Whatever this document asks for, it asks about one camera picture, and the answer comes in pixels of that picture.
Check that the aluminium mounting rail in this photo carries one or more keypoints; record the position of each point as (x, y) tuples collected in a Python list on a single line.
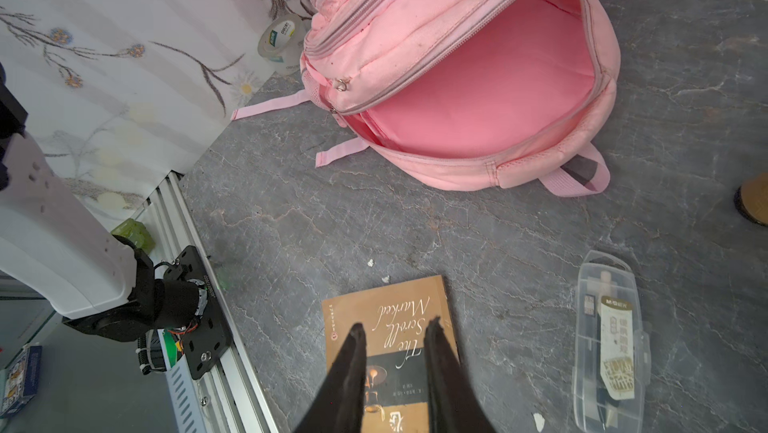
[(212, 384)]

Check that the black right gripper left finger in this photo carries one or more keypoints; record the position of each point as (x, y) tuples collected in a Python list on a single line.
[(339, 403)]

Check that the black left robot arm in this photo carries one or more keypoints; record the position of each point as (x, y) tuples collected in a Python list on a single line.
[(101, 284)]

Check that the small brown orange-capped bottle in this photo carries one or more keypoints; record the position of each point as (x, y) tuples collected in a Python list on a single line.
[(751, 201)]

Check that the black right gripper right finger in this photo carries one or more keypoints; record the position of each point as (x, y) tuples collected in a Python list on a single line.
[(452, 404)]

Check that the clear plastic pencil case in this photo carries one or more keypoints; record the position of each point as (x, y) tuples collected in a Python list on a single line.
[(612, 348)]

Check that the brown black book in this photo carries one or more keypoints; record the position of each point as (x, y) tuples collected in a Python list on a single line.
[(395, 318)]

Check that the pink student backpack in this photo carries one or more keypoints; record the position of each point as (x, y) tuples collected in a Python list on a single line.
[(465, 95)]

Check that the clear tape roll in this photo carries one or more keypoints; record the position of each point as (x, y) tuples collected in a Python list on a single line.
[(282, 43)]

